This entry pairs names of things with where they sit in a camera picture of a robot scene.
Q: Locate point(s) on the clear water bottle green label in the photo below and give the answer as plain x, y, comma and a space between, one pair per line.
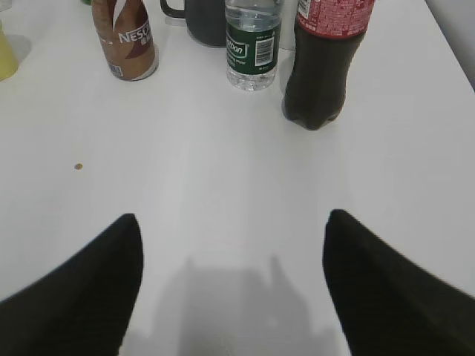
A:
253, 31

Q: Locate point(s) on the brown Nescafe coffee bottle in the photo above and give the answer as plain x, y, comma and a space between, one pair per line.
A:
125, 35

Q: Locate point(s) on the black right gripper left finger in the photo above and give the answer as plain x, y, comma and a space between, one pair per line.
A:
83, 306

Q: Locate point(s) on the dark grey mug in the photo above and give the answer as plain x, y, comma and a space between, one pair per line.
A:
205, 20

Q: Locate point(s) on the cola bottle red label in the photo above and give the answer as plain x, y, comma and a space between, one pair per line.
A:
327, 36

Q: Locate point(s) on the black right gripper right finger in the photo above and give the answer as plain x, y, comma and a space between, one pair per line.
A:
385, 303

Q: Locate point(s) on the yellow paper cup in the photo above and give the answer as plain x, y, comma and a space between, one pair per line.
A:
8, 62

